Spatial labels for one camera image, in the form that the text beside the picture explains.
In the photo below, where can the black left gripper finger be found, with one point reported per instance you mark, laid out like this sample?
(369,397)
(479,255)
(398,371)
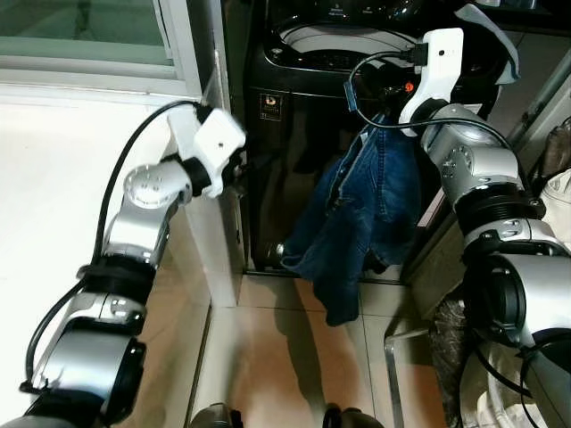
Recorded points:
(266,159)
(264,174)

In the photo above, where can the blue denim jeans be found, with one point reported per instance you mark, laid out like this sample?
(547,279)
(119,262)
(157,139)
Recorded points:
(366,205)

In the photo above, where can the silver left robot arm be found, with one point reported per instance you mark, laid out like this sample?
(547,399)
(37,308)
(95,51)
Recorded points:
(134,232)

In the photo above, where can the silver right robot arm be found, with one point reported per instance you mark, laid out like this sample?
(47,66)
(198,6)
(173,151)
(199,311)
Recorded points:
(482,169)

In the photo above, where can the black top-load washing machine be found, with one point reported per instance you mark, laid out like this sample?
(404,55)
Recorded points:
(285,160)

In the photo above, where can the white door panel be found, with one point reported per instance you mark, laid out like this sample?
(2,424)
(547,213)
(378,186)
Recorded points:
(223,250)

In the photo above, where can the grey cloth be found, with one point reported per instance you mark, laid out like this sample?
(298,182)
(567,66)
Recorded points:
(491,45)

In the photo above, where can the white garment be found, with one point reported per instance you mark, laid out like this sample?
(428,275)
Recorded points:
(560,205)

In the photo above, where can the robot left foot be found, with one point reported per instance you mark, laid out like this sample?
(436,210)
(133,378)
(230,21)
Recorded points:
(214,417)

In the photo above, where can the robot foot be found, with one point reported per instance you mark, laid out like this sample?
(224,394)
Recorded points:
(352,419)
(214,417)

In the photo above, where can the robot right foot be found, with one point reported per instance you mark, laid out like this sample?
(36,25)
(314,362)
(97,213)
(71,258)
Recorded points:
(352,419)

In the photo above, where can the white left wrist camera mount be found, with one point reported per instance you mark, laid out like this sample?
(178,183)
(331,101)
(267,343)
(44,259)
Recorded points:
(214,143)

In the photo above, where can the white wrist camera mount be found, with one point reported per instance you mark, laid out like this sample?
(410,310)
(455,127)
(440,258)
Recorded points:
(437,67)
(214,143)

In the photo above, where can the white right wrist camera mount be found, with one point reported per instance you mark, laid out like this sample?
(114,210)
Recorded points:
(437,67)

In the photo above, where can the glass window with white frame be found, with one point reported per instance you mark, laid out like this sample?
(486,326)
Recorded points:
(80,27)

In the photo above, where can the silver metal frame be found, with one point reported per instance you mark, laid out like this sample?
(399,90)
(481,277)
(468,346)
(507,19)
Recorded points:
(390,374)

